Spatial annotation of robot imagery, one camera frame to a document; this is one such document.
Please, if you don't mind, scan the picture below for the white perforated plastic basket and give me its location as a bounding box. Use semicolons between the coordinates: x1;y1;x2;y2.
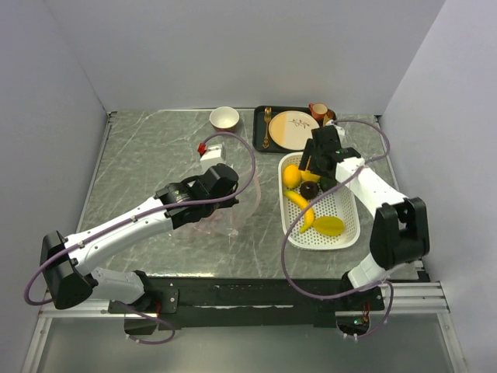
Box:
278;152;360;251

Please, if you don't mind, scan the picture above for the yellow lemon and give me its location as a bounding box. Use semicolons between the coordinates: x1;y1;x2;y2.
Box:
301;170;321;183

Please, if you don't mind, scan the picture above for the small orange cup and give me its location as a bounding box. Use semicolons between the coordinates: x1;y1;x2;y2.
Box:
308;103;328;121

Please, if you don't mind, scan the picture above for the clear zip top bag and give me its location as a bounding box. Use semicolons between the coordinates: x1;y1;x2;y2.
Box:
178;174;262;238

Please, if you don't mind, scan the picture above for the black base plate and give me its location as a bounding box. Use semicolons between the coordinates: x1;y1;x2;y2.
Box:
106;277;384;336

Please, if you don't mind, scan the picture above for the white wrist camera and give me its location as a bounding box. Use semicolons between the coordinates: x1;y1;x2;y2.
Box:
197;143;226;173
324;120;346;141

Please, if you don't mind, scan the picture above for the cream and orange plate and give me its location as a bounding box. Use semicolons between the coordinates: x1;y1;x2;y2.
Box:
269;110;319;151

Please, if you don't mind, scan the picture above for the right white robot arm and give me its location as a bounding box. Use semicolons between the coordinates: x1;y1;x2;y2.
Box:
300;124;429;309

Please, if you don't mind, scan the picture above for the black serving tray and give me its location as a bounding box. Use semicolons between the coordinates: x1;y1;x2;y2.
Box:
252;105;323;153

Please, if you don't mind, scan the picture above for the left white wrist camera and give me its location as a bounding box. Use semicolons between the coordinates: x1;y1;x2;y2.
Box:
197;143;226;173

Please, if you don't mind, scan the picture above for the yellow banana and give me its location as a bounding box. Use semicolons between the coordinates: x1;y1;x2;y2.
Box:
283;190;315;233

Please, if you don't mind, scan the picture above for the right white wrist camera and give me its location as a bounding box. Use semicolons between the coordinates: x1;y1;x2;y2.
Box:
324;120;346;141

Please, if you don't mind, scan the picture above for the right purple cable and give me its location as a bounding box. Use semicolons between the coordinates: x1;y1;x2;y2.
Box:
280;119;395;340

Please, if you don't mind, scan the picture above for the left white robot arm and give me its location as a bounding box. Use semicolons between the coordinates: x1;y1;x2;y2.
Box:
40;163;238;312

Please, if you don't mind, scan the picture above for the gold fork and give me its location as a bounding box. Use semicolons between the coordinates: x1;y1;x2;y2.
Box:
262;106;272;149

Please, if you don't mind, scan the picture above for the yellow star fruit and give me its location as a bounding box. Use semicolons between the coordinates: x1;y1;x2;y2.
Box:
313;216;345;237

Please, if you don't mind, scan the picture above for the white and brown bowl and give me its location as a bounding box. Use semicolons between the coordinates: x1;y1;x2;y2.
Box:
209;106;240;132

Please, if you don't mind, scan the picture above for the green avocado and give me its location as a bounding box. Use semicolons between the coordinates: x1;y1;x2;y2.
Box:
318;176;337;193

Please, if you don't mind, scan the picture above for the aluminium mounting rail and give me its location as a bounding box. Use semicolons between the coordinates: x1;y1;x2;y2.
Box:
39;282;450;319

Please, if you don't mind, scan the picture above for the pink food piece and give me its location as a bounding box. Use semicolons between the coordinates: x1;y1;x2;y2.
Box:
188;219;220;235

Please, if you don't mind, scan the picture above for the dark brown round fruit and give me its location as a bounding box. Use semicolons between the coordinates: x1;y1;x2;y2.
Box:
300;181;320;200

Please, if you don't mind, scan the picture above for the round yellow orange fruit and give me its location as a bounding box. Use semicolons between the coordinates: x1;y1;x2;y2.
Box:
282;164;302;190

